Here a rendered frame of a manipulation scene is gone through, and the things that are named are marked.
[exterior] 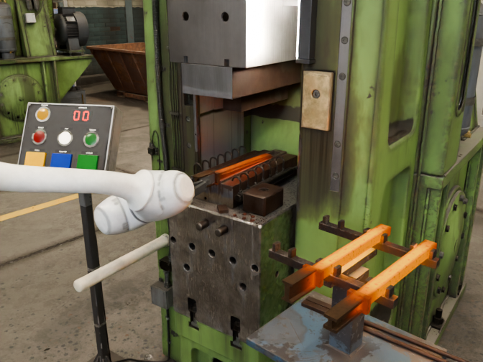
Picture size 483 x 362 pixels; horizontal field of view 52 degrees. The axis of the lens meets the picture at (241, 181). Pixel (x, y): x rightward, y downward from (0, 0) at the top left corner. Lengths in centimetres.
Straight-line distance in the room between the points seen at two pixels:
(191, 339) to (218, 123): 81
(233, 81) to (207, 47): 13
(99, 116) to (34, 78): 461
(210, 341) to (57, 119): 97
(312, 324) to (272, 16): 89
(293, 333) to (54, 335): 162
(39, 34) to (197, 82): 501
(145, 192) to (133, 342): 148
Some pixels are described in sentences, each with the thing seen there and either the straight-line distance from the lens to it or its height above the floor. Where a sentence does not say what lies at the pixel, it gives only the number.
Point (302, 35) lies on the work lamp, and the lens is 148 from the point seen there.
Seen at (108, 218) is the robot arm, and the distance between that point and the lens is 128.
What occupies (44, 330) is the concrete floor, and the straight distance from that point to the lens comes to 277.
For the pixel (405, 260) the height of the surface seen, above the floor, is 102.
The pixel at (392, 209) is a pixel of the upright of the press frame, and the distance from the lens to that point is 192.
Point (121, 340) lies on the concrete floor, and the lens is 260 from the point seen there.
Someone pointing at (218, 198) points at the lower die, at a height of 94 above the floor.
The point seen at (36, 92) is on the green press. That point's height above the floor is 55.
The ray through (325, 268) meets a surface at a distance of 107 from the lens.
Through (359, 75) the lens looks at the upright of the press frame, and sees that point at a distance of 146.
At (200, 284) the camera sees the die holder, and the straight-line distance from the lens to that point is 175.
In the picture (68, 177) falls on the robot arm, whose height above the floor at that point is 118.
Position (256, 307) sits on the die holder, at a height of 63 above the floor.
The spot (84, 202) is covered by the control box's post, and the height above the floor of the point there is 82.
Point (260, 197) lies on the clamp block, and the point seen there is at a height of 98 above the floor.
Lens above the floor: 154
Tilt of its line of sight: 20 degrees down
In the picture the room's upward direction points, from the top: straight up
